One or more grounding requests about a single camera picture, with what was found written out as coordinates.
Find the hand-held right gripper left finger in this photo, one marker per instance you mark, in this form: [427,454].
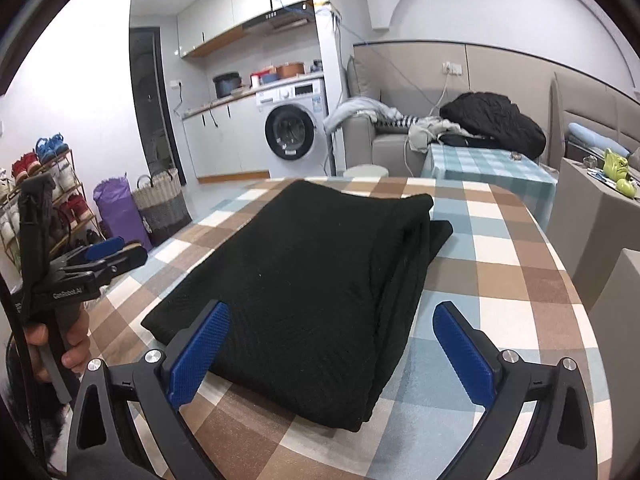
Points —
[200,355]

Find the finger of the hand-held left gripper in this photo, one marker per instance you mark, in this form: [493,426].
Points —
[125,262]
[105,249]

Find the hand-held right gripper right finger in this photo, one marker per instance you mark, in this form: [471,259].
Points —
[465,360]

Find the black knit sweater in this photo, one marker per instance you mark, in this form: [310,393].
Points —
[300,285]

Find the person's left forearm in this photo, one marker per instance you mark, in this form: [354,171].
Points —
[45,425]

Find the person's left hand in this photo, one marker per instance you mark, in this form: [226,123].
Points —
[77,355]

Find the purple plastic bag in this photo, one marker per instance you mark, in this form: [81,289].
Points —
[120,210]

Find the woven laundry basket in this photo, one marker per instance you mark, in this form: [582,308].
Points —
[162,205]

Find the brown checked tablecloth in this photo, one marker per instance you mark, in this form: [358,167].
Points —
[500,280]

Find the shoe rack with shoes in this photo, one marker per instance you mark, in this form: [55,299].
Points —
[50,145]

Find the dark door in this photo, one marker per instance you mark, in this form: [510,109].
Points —
[150,110]

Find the white kitchen base cabinet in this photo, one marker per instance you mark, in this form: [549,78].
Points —
[225,145]

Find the blue checked tablecloth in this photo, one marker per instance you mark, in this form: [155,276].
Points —
[480,170]

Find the black cooking pot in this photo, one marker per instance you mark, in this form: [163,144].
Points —
[226,86]

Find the white washing machine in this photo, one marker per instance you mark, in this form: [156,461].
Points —
[295,135]

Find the white round stool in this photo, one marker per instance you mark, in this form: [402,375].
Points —
[365,172]

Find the grey sofa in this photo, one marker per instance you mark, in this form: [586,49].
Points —
[390,155]

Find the black pouch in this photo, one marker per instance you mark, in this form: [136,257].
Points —
[460,141]

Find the red container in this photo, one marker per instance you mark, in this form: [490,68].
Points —
[260,79]

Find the white garment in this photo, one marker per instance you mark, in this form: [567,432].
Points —
[425,135]

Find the black quilted jacket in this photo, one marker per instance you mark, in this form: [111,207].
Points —
[495,120]

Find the houndstooth cushion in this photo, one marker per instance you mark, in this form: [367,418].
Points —
[400,124]

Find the green plush toy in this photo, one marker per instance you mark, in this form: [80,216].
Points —
[617,167]

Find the orange cooking pot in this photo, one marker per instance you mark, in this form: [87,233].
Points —
[290,70]

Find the blue pillow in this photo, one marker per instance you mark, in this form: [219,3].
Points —
[595,137]

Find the grey blanket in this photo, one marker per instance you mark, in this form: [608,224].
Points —
[635,160]

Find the light grey garment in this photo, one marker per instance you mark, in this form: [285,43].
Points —
[355,110]

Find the beige bed headboard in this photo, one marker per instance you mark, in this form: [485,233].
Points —
[590,105]

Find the range hood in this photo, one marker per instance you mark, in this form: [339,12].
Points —
[280,20]

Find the grey cushion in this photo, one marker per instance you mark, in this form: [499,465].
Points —
[362,77]

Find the white wall cabinets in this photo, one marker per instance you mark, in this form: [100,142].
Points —
[220,15]

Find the wall socket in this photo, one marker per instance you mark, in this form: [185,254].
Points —
[451,67]

